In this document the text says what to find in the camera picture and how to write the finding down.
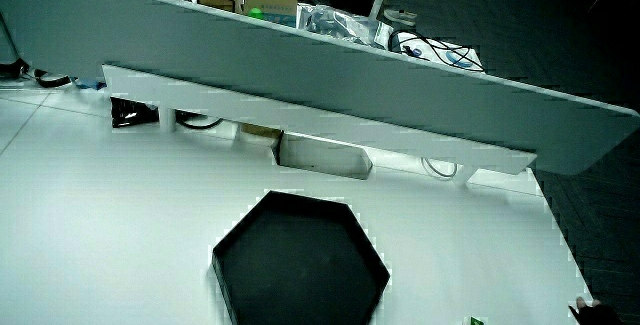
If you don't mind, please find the person's right hand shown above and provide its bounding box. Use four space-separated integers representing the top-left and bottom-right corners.
568 296 625 325

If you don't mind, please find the white desk shelf riser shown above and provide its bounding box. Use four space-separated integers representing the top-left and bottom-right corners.
101 62 539 187

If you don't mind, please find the white desk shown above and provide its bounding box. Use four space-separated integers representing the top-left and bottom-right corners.
0 78 597 325

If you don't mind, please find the white side table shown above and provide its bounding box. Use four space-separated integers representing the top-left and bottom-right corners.
388 31 486 73

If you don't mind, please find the black hexagonal tray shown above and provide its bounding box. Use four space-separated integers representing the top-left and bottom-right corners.
211 189 392 325

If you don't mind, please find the white rectangular box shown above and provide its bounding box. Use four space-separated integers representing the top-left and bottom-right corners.
271 131 374 182

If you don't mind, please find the white sneaker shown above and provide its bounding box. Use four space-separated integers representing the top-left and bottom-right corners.
382 7 418 28

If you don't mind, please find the flat brown cardboard piece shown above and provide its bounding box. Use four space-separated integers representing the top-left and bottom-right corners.
239 123 284 141

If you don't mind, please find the clear plastic bag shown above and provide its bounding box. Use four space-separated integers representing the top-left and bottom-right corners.
296 3 382 47

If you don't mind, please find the grey partition panel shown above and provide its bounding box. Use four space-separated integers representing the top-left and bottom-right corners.
0 0 640 177

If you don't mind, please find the small brown cardboard box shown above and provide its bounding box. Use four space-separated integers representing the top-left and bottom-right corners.
196 0 237 14

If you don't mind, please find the black glossy pouch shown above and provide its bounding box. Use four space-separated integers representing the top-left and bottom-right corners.
109 96 161 129

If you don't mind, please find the black looped cable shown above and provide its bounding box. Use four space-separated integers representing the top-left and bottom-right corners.
174 111 225 131

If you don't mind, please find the black strap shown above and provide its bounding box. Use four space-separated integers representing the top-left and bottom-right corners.
32 68 73 89

